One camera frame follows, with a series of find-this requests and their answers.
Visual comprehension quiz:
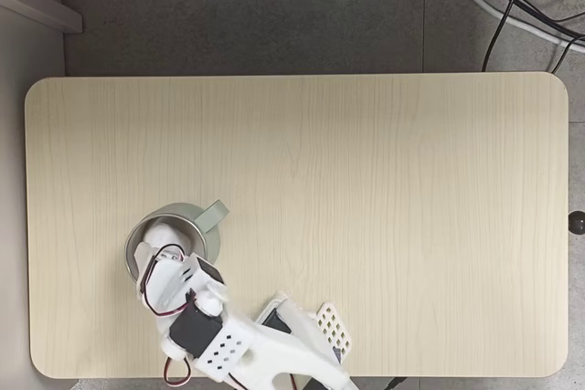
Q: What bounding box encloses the white gauze dressing roll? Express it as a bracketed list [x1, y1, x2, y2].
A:
[143, 221, 186, 252]

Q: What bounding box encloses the white shelf ledge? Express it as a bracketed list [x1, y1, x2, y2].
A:
[0, 0, 84, 36]

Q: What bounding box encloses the long black cable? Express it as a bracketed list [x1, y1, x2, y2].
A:
[482, 0, 526, 73]

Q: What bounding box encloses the grey-green metal mug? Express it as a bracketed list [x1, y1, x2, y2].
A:
[123, 199, 231, 291]

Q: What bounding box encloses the red black base servo wire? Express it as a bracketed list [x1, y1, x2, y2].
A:
[163, 352, 194, 387]

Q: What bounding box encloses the red black wrist servo wire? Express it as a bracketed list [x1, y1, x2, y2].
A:
[138, 244, 198, 318]

